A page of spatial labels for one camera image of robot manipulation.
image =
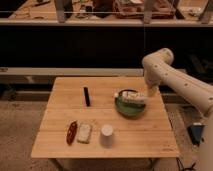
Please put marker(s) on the beige block end effector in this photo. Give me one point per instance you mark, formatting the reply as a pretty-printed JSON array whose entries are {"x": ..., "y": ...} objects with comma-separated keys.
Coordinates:
[{"x": 151, "y": 91}]

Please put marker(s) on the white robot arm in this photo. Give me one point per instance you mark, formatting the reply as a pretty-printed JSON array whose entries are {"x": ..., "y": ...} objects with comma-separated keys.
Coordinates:
[{"x": 157, "y": 69}]

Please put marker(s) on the white packaged food item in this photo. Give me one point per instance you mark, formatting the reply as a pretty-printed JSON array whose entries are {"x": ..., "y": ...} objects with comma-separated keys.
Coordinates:
[{"x": 130, "y": 97}]

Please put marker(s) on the green plate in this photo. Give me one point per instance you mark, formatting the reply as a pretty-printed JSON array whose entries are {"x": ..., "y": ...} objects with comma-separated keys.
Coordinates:
[{"x": 129, "y": 109}]

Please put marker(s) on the white upside-down paper cup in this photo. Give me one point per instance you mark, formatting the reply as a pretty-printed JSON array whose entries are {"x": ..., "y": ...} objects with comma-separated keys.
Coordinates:
[{"x": 106, "y": 135}]

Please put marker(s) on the black rectangular bar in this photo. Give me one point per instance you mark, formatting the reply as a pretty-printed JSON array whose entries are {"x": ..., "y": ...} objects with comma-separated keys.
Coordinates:
[{"x": 87, "y": 98}]

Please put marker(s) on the wooden table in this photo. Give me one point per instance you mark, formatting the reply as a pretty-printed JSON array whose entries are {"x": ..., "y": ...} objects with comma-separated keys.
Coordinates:
[{"x": 147, "y": 136}]

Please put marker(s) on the white wrapped sponge packet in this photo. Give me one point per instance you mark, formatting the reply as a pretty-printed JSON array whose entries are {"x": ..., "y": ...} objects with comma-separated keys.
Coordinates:
[{"x": 84, "y": 133}]

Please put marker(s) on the wooden crate on shelf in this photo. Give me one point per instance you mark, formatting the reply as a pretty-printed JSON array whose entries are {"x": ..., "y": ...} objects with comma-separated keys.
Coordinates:
[{"x": 162, "y": 9}]

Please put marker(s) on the long metal shelf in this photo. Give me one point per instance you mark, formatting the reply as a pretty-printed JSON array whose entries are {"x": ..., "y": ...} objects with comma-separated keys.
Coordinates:
[{"x": 84, "y": 37}]

